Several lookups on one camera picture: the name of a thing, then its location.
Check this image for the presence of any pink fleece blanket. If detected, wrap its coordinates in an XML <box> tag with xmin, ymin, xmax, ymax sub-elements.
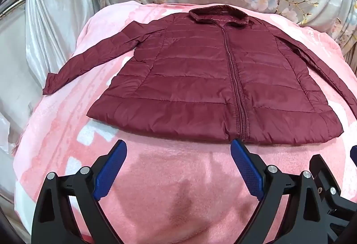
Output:
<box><xmin>12</xmin><ymin>1</ymin><xmax>357</xmax><ymax>244</ymax></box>

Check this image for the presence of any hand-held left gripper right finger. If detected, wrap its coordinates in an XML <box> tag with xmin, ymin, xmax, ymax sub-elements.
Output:
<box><xmin>231</xmin><ymin>138</ymin><xmax>327</xmax><ymax>244</ymax></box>

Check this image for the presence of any maroon puffer jacket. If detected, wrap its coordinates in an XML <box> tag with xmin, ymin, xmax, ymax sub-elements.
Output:
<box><xmin>42</xmin><ymin>5</ymin><xmax>357</xmax><ymax>147</ymax></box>

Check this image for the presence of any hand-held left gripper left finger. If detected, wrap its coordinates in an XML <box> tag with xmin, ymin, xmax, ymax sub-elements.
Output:
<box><xmin>32</xmin><ymin>139</ymin><xmax>128</xmax><ymax>244</ymax></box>

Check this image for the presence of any white satin cloth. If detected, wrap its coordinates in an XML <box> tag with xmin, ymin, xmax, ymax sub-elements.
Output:
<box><xmin>0</xmin><ymin>0</ymin><xmax>110</xmax><ymax>205</ymax></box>

